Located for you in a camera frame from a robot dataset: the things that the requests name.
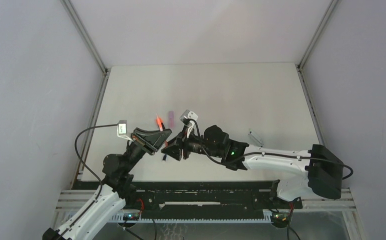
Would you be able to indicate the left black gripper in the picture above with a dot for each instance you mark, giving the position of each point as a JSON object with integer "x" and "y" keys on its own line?
{"x": 150, "y": 141}

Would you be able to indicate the thin orange pen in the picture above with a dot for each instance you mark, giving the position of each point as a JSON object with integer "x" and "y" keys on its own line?
{"x": 160, "y": 123}

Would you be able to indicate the left aluminium frame post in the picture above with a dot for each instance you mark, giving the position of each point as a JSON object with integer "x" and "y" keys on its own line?
{"x": 92, "y": 49}

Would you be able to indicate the right aluminium frame post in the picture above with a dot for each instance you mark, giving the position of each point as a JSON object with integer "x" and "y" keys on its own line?
{"x": 307, "y": 70}

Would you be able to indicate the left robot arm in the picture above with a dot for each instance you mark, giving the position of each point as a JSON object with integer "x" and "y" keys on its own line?
{"x": 115, "y": 190}

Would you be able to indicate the pink marker pen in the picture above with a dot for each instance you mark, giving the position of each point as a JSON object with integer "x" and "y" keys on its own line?
{"x": 171, "y": 122}

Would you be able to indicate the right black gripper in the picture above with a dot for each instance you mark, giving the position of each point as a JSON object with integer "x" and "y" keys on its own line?
{"x": 173, "y": 149}

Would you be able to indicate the white slotted cable duct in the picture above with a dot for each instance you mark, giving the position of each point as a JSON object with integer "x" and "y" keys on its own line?
{"x": 263, "y": 217}

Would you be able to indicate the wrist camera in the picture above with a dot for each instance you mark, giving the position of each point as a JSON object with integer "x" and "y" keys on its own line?
{"x": 122, "y": 131}
{"x": 188, "y": 118}

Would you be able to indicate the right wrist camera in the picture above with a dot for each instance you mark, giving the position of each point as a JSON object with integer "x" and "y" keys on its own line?
{"x": 188, "y": 118}

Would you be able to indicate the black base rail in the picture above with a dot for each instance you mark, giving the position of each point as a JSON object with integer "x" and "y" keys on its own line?
{"x": 230, "y": 199}

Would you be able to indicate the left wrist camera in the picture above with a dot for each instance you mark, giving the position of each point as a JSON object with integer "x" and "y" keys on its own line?
{"x": 122, "y": 131}

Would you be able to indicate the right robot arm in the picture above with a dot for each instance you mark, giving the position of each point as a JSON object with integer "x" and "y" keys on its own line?
{"x": 314, "y": 172}

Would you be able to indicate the thin clear pen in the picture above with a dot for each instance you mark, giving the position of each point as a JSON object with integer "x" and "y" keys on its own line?
{"x": 256, "y": 139}

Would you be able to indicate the aluminium frame post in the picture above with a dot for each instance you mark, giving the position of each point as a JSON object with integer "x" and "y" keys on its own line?
{"x": 307, "y": 70}
{"x": 92, "y": 49}

